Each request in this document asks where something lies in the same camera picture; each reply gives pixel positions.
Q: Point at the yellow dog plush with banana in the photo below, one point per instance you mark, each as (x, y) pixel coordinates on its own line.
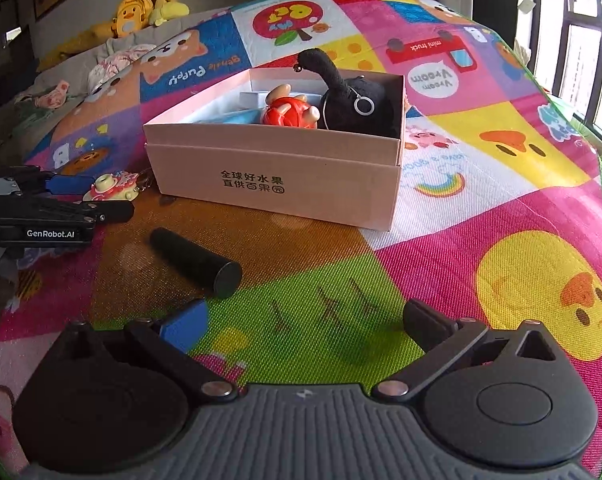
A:
(168, 5)

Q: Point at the small pink floral cloth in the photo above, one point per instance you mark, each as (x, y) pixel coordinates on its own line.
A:
(53, 95)

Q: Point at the colourful cartoon play mat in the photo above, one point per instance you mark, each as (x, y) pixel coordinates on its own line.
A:
(431, 270)

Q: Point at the black plush toy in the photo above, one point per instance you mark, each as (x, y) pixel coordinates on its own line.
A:
(356, 105)

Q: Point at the yellow long cloth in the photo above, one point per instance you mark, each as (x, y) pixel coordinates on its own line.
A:
(73, 45)

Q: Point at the white floral cloth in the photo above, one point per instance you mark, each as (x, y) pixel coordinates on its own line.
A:
(121, 62)

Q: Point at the red round toy figure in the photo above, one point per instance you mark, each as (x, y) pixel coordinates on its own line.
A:
(286, 112)

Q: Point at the grey sofa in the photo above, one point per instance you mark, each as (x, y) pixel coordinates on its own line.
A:
(51, 77)

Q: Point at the pink cardboard box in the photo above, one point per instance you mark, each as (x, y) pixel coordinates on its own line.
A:
(281, 180)

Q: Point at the black window frame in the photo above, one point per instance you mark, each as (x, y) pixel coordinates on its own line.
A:
(563, 35)

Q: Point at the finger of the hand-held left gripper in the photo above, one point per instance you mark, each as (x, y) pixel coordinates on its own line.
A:
(111, 212)
(71, 185)

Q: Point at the black cylinder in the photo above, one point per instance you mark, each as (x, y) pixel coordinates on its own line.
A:
(196, 260)

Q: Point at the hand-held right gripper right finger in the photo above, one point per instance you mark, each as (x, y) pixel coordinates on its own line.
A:
(426, 325)

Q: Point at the pale sticky note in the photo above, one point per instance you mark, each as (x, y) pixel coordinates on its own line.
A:
(526, 5)

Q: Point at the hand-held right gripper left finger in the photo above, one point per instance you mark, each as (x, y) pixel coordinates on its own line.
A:
(181, 327)

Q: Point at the blue tissue packet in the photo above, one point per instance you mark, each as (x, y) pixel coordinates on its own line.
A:
(236, 117)

